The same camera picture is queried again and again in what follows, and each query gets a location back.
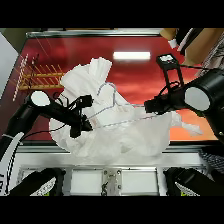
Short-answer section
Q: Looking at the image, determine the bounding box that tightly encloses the silver wire clothes hanger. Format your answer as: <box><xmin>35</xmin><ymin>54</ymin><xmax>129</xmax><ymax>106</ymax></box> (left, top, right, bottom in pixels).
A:
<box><xmin>87</xmin><ymin>81</ymin><xmax>160</xmax><ymax>130</ymax></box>

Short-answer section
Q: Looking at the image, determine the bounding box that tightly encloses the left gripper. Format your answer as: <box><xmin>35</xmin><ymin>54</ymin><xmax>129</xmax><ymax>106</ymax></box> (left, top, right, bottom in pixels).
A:
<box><xmin>68</xmin><ymin>112</ymin><xmax>95</xmax><ymax>140</ymax></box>

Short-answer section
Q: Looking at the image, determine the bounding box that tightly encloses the white long-sleeved shirt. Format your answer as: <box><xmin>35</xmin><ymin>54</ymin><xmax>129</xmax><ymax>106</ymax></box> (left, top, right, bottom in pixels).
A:
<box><xmin>49</xmin><ymin>57</ymin><xmax>204</xmax><ymax>158</ymax></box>

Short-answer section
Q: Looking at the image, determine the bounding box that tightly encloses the yellow wooden rack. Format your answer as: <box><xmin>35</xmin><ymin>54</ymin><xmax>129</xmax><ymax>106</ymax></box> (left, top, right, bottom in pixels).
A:
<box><xmin>18</xmin><ymin>53</ymin><xmax>66</xmax><ymax>92</ymax></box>

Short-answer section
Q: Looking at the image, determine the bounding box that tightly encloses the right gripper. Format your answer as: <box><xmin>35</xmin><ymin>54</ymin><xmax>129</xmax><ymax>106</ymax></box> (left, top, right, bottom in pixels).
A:
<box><xmin>143</xmin><ymin>94</ymin><xmax>176</xmax><ymax>116</ymax></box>

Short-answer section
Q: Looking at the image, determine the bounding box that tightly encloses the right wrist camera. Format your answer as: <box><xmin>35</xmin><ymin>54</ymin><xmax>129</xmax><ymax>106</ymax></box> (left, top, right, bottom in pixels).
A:
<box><xmin>155</xmin><ymin>53</ymin><xmax>185</xmax><ymax>90</ymax></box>

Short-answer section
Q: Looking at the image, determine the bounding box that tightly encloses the black cable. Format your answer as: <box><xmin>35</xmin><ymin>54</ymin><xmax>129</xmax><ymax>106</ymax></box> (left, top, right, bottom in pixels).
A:
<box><xmin>21</xmin><ymin>124</ymin><xmax>69</xmax><ymax>143</ymax></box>

